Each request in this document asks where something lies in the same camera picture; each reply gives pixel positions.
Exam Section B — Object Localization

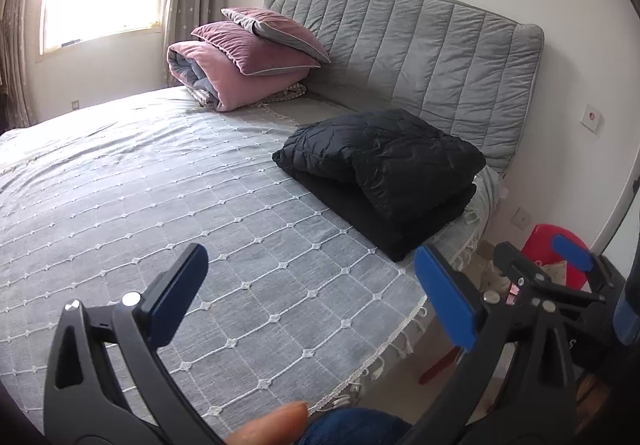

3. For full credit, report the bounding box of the red flat tool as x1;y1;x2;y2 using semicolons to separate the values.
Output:
419;345;464;384

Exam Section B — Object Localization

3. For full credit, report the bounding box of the pink velvet pillow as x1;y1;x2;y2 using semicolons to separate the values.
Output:
221;7;332;64
190;22;322;76

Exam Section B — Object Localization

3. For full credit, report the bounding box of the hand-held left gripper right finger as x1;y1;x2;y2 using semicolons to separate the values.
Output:
399;245;574;445

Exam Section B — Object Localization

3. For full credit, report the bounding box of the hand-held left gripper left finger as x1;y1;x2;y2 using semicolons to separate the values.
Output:
43;242;222;445

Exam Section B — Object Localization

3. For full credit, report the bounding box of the black folded cloth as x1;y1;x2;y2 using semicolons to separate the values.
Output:
292;170;479;264

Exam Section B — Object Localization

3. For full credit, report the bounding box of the grey grid-stitched bedspread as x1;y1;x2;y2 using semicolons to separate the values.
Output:
0;86;504;426

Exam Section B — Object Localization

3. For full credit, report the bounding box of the person's left hand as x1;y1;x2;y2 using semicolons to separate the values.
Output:
225;391;310;445

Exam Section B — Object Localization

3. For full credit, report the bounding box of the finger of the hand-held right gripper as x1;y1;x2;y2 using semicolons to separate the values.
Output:
551;233;619;292
492;241;552;300

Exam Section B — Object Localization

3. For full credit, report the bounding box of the black puffer jacket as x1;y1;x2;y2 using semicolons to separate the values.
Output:
272;108;487;229

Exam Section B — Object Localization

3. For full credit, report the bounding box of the folded pink grey quilt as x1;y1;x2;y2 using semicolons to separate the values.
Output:
167;41;302;112

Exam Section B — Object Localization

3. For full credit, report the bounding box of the person's blue jeans leg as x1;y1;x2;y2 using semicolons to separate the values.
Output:
299;407;414;445

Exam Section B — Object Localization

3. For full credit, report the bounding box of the red plastic stool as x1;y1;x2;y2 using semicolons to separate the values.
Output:
520;224;592;294

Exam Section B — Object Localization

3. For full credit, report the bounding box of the grey padded headboard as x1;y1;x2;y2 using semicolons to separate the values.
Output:
263;0;545;174

